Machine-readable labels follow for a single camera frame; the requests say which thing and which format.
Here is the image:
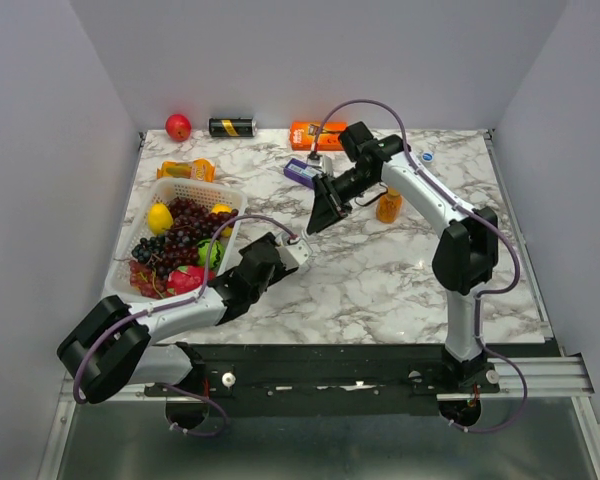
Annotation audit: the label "aluminium mounting rail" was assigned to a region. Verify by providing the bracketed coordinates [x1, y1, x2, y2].
[59, 355, 594, 404]

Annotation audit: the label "black gold can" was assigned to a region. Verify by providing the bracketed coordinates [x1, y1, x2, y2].
[208, 118, 257, 138]

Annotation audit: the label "blue white bottle cap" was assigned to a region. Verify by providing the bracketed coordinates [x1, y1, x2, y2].
[421, 152, 434, 164]

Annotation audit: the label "dark red grapes bunch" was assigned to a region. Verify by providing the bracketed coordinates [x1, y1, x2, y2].
[151, 197, 238, 280]

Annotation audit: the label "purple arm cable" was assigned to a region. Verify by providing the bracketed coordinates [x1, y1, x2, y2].
[309, 98, 530, 434]
[73, 214, 301, 437]

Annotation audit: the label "white plastic basket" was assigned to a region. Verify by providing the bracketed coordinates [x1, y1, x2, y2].
[103, 177, 247, 303]

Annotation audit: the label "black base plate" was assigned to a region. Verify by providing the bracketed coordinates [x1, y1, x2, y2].
[79, 342, 566, 419]

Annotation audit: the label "orange razor box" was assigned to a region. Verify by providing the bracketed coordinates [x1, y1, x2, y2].
[289, 122, 347, 152]

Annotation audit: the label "red apple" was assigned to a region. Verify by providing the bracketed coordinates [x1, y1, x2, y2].
[165, 114, 192, 142]

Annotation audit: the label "orange snack bag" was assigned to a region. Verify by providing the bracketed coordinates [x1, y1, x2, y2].
[156, 158, 216, 182]

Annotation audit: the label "large clear plastic bottle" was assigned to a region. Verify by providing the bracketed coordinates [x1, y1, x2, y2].
[419, 151, 437, 176]

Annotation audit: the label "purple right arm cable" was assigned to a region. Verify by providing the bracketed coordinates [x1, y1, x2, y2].
[309, 98, 530, 434]

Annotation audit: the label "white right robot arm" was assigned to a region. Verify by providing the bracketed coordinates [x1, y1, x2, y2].
[306, 122, 498, 392]

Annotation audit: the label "pink dragon fruit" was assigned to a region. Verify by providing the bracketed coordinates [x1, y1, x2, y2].
[166, 265, 205, 296]

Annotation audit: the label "yellow lemon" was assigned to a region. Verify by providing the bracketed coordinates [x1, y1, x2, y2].
[147, 203, 174, 235]
[210, 204, 234, 230]

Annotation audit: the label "orange juice bottle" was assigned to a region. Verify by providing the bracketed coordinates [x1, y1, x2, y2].
[376, 188, 402, 224]

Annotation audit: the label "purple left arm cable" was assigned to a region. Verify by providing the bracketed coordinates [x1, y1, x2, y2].
[73, 214, 301, 437]

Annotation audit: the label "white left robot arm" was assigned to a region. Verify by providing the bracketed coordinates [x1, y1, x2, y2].
[57, 233, 312, 404]

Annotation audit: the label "dark blue grapes bunch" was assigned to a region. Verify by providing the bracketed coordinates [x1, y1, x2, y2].
[131, 235, 166, 266]

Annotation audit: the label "purple toothpaste box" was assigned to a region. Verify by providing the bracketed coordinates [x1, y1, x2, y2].
[283, 158, 321, 189]

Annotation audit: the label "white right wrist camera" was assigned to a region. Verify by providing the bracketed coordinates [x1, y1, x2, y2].
[306, 152, 333, 175]

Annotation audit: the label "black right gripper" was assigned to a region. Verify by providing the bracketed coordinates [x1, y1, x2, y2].
[306, 169, 376, 237]

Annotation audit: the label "light red grapes bunch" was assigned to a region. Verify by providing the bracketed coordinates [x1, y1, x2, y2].
[129, 260, 167, 299]

